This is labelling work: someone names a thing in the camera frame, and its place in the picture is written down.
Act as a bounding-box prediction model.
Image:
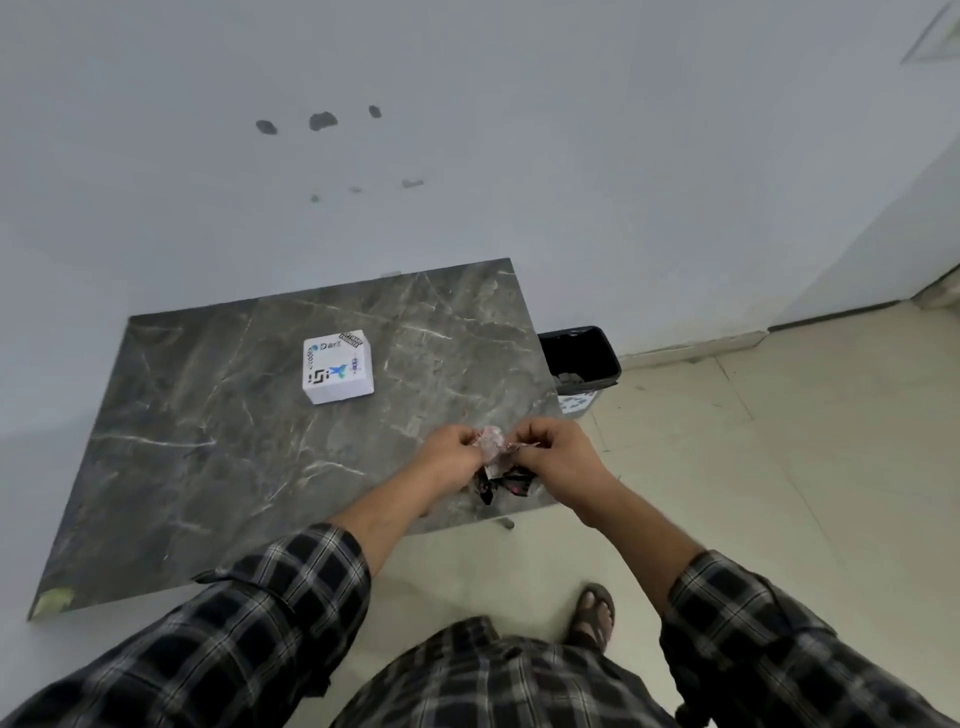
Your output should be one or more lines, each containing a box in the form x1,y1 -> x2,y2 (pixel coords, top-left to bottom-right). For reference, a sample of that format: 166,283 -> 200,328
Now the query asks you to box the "person's right forearm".
570,477 -> 711,621

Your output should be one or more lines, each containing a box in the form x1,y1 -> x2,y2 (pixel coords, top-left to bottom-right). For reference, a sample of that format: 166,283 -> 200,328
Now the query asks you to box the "person's right hand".
508,417 -> 618,519

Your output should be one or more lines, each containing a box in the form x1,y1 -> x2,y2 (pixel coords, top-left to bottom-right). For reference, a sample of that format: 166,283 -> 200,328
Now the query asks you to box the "person's left forearm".
327,466 -> 451,579

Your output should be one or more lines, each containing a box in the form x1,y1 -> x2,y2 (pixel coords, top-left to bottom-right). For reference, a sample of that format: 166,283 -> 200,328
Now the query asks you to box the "person's left hand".
411,424 -> 490,498

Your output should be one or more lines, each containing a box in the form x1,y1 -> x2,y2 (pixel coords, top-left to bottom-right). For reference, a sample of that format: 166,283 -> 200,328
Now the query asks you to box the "brown sandal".
564,582 -> 618,652

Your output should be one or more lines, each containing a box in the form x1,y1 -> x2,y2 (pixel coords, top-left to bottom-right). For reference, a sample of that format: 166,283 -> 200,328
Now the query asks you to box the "black wrapper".
468,465 -> 540,506

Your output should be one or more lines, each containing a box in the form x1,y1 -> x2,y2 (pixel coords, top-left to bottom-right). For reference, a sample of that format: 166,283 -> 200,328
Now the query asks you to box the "pink white wrapper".
471,425 -> 543,481

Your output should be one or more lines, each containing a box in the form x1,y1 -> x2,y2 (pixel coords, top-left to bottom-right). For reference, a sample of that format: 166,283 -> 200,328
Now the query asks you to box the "black white plaid shirt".
0,522 -> 960,728

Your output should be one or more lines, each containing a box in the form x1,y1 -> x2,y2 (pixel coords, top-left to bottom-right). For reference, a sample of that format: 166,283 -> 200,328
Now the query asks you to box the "white printed cube box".
302,329 -> 375,406

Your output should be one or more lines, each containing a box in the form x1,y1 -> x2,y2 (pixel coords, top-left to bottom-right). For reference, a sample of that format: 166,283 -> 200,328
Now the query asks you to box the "white patterned trash bin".
556,387 -> 602,420

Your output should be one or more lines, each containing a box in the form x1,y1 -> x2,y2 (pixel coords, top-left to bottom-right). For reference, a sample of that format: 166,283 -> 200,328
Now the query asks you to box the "black bin liner bag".
537,325 -> 623,396

